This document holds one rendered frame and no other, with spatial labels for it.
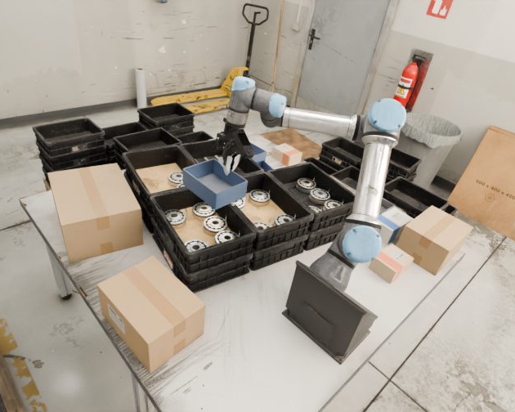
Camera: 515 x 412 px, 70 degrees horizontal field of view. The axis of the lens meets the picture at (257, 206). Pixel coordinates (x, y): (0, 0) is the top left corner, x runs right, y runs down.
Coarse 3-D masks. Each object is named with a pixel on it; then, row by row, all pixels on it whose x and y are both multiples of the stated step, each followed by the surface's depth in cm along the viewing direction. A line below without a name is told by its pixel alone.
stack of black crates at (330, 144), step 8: (328, 144) 335; (336, 144) 346; (344, 144) 344; (352, 144) 338; (320, 152) 334; (328, 152) 327; (336, 152) 319; (344, 152) 343; (352, 152) 341; (360, 152) 334; (320, 160) 336; (328, 160) 329; (336, 160) 323; (344, 160) 317; (352, 160) 310; (360, 160) 310; (336, 168) 327
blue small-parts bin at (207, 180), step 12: (192, 168) 139; (204, 168) 144; (216, 168) 146; (192, 180) 134; (204, 180) 144; (216, 180) 145; (228, 180) 143; (240, 180) 137; (204, 192) 131; (216, 192) 138; (228, 192) 130; (240, 192) 135; (216, 204) 128
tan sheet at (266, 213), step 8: (248, 200) 179; (248, 208) 173; (256, 208) 174; (264, 208) 175; (272, 208) 176; (248, 216) 168; (256, 216) 169; (264, 216) 170; (272, 216) 171; (272, 224) 166
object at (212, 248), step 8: (168, 192) 158; (176, 192) 159; (152, 200) 152; (160, 208) 148; (232, 208) 155; (160, 216) 146; (240, 216) 151; (168, 224) 141; (248, 224) 148; (176, 232) 138; (256, 232) 144; (176, 240) 136; (232, 240) 138; (240, 240) 140; (248, 240) 142; (184, 248) 131; (208, 248) 133; (216, 248) 134; (224, 248) 137; (192, 256) 130; (200, 256) 132
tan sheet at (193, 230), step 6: (186, 210) 166; (186, 216) 162; (192, 216) 163; (186, 222) 159; (192, 222) 159; (198, 222) 160; (186, 228) 156; (192, 228) 156; (198, 228) 157; (228, 228) 159; (180, 234) 152; (186, 234) 153; (192, 234) 153; (198, 234) 154; (204, 234) 154; (186, 240) 149; (204, 240) 151; (210, 240) 151
